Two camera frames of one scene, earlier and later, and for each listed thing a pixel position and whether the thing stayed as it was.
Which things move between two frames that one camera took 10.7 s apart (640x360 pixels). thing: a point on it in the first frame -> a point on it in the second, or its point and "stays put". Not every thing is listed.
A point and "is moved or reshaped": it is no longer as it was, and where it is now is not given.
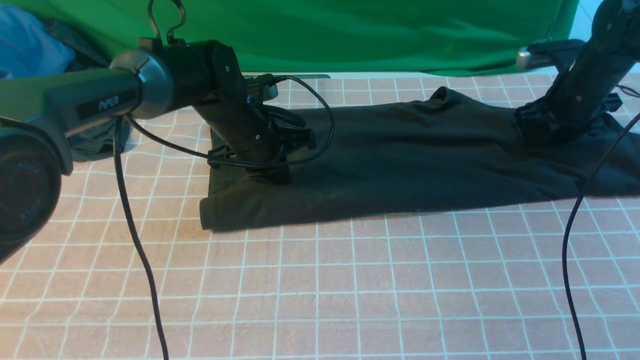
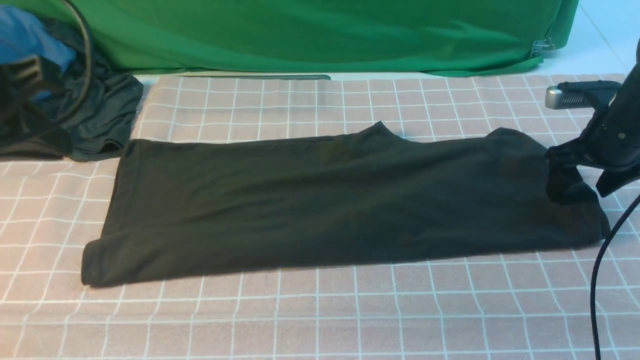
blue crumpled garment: (26, 49) stays put
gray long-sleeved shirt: (451, 152) is moved or reshaped
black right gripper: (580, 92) -> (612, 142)
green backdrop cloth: (327, 37) stays put
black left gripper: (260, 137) -> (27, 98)
